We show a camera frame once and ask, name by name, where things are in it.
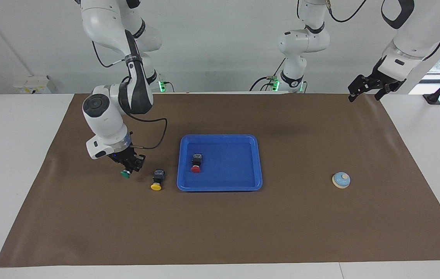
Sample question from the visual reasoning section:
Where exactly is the white wall outlet box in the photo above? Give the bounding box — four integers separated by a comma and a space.
14, 75, 58, 95

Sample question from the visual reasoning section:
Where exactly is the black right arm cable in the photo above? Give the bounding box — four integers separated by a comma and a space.
92, 41, 168, 150

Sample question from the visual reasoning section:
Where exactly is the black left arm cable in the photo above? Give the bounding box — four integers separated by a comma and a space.
326, 0, 368, 23

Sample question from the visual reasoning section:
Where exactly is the light blue call bell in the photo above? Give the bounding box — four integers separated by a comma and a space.
332, 172, 351, 189

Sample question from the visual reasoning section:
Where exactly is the red push button switch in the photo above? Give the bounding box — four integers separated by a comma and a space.
191, 153, 204, 174

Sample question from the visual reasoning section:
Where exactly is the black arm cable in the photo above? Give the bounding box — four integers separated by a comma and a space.
92, 41, 168, 150
326, 0, 368, 23

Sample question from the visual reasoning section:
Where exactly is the blue plastic tray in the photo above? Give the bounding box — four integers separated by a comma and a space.
176, 134, 263, 192

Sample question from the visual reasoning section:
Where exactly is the yellow push button switch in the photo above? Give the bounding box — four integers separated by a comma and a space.
150, 169, 166, 191

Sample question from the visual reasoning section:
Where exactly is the brown table mat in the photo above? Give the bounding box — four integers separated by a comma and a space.
0, 93, 440, 268

